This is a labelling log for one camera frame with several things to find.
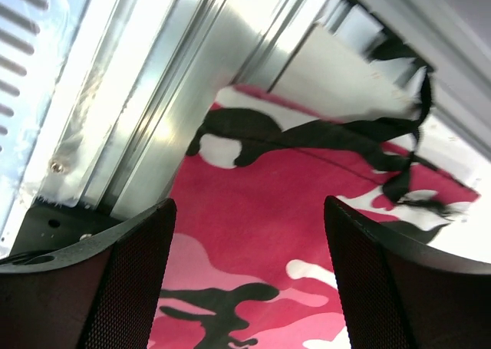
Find aluminium left side rail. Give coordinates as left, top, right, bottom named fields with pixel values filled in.
left=318, top=0, right=491, bottom=158

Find aluminium front rail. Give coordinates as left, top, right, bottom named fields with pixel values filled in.
left=38, top=0, right=327, bottom=217

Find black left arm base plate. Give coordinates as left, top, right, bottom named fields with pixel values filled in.
left=11, top=202, right=120, bottom=255

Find aluminium rail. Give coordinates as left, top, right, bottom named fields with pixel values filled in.
left=318, top=0, right=491, bottom=158
left=38, top=0, right=327, bottom=217

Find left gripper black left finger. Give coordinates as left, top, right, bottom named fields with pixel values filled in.
left=1, top=199, right=176, bottom=348

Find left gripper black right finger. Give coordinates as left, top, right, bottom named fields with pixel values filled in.
left=324, top=196, right=490, bottom=349

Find white slotted cable duct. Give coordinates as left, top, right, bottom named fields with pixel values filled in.
left=1, top=0, right=89, bottom=255

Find pink camouflage trousers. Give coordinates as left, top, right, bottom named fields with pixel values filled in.
left=148, top=86, right=479, bottom=348

